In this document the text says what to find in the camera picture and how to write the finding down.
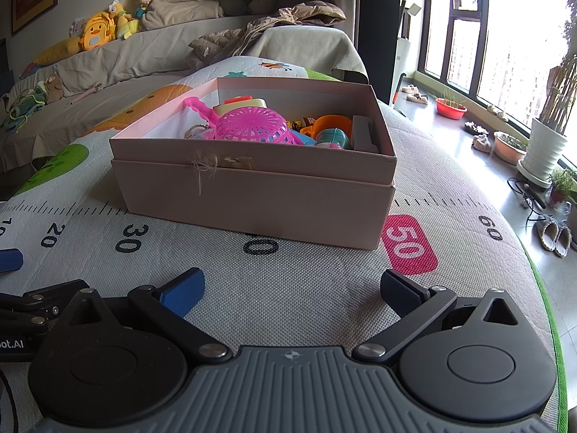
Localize small yellow plush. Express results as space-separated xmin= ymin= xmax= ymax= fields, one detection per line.
xmin=107 ymin=0 xmax=140 ymax=40

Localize dark curtain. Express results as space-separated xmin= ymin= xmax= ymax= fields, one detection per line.
xmin=356 ymin=0 xmax=402 ymax=100

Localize pink cardboard box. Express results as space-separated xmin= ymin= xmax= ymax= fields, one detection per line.
xmin=109 ymin=76 xmax=397 ymax=251

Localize teal plastic toy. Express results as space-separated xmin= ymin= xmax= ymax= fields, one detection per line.
xmin=313 ymin=127 xmax=352 ymax=150

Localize yellow duck plush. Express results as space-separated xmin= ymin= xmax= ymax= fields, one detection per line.
xmin=81 ymin=11 xmax=118 ymax=50

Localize pale yellow toy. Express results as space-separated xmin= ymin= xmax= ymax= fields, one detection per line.
xmin=213 ymin=96 xmax=268 ymax=117

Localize small brown plush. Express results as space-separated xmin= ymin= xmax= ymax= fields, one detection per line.
xmin=43 ymin=74 xmax=64 ymax=102

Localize orange plastic toy shell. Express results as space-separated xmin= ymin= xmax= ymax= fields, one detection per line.
xmin=299 ymin=115 xmax=353 ymax=138

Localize black cable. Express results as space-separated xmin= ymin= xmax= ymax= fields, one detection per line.
xmin=507 ymin=177 xmax=548 ymax=224

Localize green cloth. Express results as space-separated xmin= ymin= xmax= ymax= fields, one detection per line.
xmin=2 ymin=86 xmax=46 ymax=134

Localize beige pillow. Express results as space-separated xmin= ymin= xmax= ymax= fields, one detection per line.
xmin=142 ymin=0 xmax=226 ymax=32

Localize yellow ball keychain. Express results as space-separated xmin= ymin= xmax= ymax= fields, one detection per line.
xmin=184 ymin=123 xmax=215 ymax=140

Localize beige covered sofa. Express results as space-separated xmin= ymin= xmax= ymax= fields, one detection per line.
xmin=0 ymin=0 xmax=370 ymax=172

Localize brown puffer jacket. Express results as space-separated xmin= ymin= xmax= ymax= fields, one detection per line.
xmin=187 ymin=1 xmax=347 ymax=73

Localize small potted plant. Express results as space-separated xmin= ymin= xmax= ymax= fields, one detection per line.
xmin=547 ymin=169 xmax=573 ymax=204

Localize long yellow pillow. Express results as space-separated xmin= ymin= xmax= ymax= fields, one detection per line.
xmin=34 ymin=36 xmax=86 ymax=66

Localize red basin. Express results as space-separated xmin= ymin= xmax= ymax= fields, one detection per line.
xmin=435 ymin=97 xmax=468 ymax=121

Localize terracotta plant pot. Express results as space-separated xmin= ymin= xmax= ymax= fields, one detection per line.
xmin=493 ymin=131 xmax=528 ymax=165

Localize grey blister pack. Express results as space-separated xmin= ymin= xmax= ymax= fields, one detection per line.
xmin=351 ymin=115 xmax=377 ymax=153

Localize dark window frame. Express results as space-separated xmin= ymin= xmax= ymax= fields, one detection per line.
xmin=417 ymin=0 xmax=577 ymax=145

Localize white stick vacuum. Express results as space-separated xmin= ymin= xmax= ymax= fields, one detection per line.
xmin=390 ymin=0 xmax=427 ymax=104

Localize blue tissue packet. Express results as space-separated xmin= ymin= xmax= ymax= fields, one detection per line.
xmin=288 ymin=128 xmax=316 ymax=146

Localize pink wand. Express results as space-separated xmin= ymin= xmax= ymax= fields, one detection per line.
xmin=65 ymin=82 xmax=103 ymax=108

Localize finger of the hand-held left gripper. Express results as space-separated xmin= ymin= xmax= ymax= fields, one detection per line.
xmin=0 ymin=249 xmax=24 ymax=274
xmin=0 ymin=280 xmax=91 ymax=331

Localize grey slipper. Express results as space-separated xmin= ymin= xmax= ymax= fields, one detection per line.
xmin=554 ymin=223 xmax=573 ymax=258
xmin=536 ymin=216 xmax=557 ymax=251

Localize tall white plant pot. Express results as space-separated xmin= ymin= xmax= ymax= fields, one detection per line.
xmin=516 ymin=117 xmax=569 ymax=188

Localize beige slippers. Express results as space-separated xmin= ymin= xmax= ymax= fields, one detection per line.
xmin=401 ymin=85 xmax=429 ymax=105

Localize pink plastic strainer basket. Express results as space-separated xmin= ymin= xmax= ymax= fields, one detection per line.
xmin=182 ymin=96 xmax=306 ymax=146

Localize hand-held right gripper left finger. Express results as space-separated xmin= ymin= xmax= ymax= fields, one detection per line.
xmin=63 ymin=267 xmax=230 ymax=364

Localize bamboo plant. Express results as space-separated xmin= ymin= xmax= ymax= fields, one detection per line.
xmin=547 ymin=52 xmax=577 ymax=136

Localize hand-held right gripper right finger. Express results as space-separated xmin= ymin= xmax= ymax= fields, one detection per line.
xmin=352 ymin=270 xmax=521 ymax=364

